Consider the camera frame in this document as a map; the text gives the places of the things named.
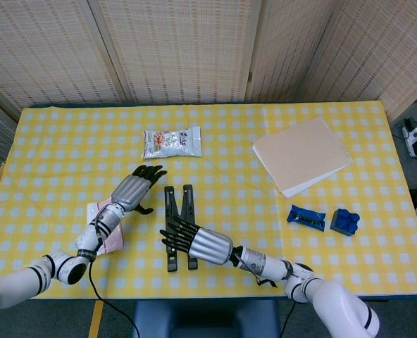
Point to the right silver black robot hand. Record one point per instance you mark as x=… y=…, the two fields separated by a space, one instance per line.
x=210 y=246

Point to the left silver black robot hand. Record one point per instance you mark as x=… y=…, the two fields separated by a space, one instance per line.
x=131 y=190

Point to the black folding stand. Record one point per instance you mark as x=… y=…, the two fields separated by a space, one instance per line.
x=169 y=200

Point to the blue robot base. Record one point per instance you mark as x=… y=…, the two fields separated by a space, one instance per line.
x=205 y=320

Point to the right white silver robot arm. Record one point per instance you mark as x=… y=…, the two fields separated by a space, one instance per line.
x=335 y=299

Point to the pink white wet wipes pack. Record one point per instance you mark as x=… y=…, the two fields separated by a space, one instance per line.
x=113 y=241

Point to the white snack bag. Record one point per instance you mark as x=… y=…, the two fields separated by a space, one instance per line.
x=173 y=142

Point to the blue snack bar wrapper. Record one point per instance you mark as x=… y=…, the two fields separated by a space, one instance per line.
x=307 y=217

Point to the yellow white checkered tablecloth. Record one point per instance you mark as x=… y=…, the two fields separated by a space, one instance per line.
x=229 y=141

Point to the beige paper notepad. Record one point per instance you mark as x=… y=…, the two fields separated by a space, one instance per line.
x=300 y=155

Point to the yellow floor tape strip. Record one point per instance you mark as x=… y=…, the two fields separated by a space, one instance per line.
x=96 y=318

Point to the blue building block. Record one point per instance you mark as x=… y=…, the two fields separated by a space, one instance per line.
x=344 y=222

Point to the brass screen hinge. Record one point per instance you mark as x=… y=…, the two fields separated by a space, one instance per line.
x=250 y=76

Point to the white power strip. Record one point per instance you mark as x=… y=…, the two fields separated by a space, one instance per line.
x=412 y=141

